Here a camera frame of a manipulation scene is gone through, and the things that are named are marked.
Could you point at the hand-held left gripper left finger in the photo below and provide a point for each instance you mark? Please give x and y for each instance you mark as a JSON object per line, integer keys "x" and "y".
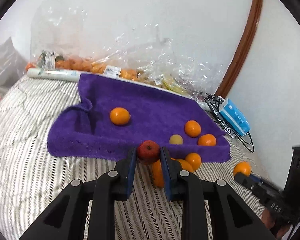
{"x": 131, "y": 170}

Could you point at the small red apple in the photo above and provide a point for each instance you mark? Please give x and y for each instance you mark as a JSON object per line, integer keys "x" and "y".
{"x": 147, "y": 151}

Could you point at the clear bag of mandarins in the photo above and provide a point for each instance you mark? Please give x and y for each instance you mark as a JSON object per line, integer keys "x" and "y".
{"x": 126, "y": 73}
{"x": 72, "y": 63}

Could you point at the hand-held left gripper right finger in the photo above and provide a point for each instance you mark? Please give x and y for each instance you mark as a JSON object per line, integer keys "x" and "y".
{"x": 165, "y": 172}

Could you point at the purple towel-lined tray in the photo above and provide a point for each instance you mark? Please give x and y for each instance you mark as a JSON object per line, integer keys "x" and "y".
{"x": 145, "y": 100}

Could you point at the person's right hand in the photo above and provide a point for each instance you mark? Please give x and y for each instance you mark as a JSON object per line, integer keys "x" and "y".
{"x": 268, "y": 220}

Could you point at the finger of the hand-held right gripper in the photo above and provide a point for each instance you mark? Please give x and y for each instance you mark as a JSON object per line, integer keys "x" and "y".
{"x": 242, "y": 180}

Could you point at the striped quilted mattress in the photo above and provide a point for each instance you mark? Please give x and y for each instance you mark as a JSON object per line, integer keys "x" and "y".
{"x": 27, "y": 142}

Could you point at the orange mandarin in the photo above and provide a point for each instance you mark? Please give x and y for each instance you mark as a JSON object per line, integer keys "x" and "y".
{"x": 158, "y": 173}
{"x": 185, "y": 166}
{"x": 242, "y": 168}
{"x": 206, "y": 140}
{"x": 119, "y": 116}
{"x": 192, "y": 128}
{"x": 193, "y": 160}

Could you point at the grey plastic bag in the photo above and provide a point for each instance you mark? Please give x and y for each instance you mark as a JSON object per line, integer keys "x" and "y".
{"x": 5, "y": 62}

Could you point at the blue tissue box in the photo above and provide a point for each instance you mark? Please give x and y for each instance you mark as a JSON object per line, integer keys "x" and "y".
{"x": 233, "y": 116}

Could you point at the brown wooden door frame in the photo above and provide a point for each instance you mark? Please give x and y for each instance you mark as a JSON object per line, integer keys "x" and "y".
{"x": 247, "y": 35}

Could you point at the small yellow-green fruit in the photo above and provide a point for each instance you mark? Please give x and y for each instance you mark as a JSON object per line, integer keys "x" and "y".
{"x": 176, "y": 140}

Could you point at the clear bag of yellow fruit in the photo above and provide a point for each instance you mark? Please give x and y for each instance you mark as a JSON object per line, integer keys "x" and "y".
{"x": 170, "y": 83}

